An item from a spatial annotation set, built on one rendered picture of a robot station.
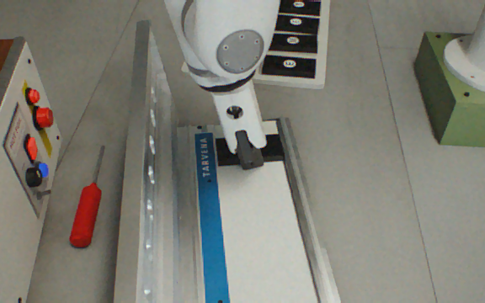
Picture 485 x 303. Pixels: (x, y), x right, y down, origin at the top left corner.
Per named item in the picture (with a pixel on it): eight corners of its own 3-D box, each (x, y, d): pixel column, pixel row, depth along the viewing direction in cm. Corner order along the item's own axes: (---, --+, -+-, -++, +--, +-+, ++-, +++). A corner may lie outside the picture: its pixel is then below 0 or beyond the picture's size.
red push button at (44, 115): (52, 134, 66) (45, 115, 63) (38, 135, 65) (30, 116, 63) (55, 118, 68) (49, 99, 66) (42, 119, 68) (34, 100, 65)
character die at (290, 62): (314, 78, 88) (315, 73, 88) (262, 74, 89) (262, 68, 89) (316, 64, 92) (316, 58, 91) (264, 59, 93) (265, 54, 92)
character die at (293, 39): (317, 53, 94) (317, 48, 94) (267, 50, 95) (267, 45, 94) (317, 40, 98) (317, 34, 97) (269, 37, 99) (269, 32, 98)
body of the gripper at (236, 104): (259, 81, 54) (275, 149, 61) (248, 33, 61) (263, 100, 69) (194, 97, 54) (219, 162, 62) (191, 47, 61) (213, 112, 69)
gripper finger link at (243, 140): (253, 162, 59) (253, 158, 65) (238, 101, 59) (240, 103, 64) (243, 165, 59) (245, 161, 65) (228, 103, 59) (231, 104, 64)
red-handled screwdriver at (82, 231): (93, 248, 63) (87, 236, 61) (71, 248, 63) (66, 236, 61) (114, 152, 76) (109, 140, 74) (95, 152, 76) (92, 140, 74)
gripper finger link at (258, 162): (258, 146, 63) (267, 178, 68) (254, 130, 65) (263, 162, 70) (234, 151, 63) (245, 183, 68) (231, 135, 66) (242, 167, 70)
